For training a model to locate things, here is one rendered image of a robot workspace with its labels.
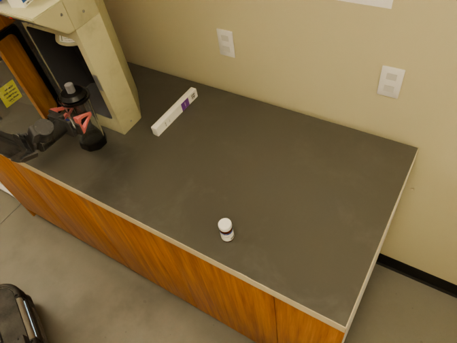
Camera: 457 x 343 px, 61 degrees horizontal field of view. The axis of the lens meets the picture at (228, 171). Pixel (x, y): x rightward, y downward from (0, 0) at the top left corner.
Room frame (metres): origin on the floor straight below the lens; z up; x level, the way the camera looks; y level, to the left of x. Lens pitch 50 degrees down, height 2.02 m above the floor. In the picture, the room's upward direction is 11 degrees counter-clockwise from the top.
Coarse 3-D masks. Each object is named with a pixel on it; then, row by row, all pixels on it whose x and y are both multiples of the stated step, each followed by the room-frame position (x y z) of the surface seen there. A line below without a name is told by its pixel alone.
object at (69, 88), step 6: (66, 84) 1.13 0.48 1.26; (72, 84) 1.13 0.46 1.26; (66, 90) 1.12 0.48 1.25; (72, 90) 1.12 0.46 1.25; (78, 90) 1.13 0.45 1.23; (84, 90) 1.14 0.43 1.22; (60, 96) 1.12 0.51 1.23; (66, 96) 1.10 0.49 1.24; (72, 96) 1.10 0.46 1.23; (78, 96) 1.10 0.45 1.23; (66, 102) 1.09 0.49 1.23; (72, 102) 1.08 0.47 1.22
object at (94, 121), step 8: (64, 104) 1.08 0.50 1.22; (72, 104) 1.07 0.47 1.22; (88, 104) 1.11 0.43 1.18; (72, 112) 1.08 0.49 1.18; (80, 112) 1.08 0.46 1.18; (72, 120) 1.09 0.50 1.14; (96, 120) 1.11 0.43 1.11; (88, 128) 1.08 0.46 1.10; (96, 128) 1.10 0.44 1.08; (80, 136) 1.08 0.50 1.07; (88, 136) 1.08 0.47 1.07; (96, 136) 1.08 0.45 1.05; (88, 144) 1.07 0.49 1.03
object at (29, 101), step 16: (0, 48) 1.29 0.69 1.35; (16, 48) 1.33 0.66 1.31; (0, 64) 1.26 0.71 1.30; (16, 64) 1.31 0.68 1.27; (32, 64) 1.35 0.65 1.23; (0, 80) 1.24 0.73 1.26; (16, 80) 1.28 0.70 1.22; (32, 80) 1.32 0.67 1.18; (0, 96) 1.21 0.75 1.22; (16, 96) 1.25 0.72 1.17; (32, 96) 1.29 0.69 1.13; (48, 96) 1.34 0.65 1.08; (0, 112) 1.18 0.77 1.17; (16, 112) 1.22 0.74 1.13; (32, 112) 1.26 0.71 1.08; (48, 112) 1.31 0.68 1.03; (0, 128) 1.15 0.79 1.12; (16, 128) 1.19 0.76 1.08
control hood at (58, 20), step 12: (36, 0) 1.22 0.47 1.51; (48, 0) 1.20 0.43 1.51; (60, 0) 1.19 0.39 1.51; (0, 12) 1.20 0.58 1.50; (12, 12) 1.17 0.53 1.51; (24, 12) 1.15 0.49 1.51; (36, 12) 1.14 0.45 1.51; (48, 12) 1.14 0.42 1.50; (60, 12) 1.17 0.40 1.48; (36, 24) 1.22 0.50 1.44; (48, 24) 1.13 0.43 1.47; (60, 24) 1.16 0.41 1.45; (72, 24) 1.19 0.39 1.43
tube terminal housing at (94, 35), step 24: (72, 0) 1.21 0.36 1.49; (96, 0) 1.31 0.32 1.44; (24, 24) 1.37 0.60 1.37; (96, 24) 1.25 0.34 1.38; (96, 48) 1.22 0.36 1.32; (120, 48) 1.44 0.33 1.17; (96, 72) 1.19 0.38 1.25; (120, 72) 1.26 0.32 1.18; (120, 96) 1.23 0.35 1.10; (120, 120) 1.20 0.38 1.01
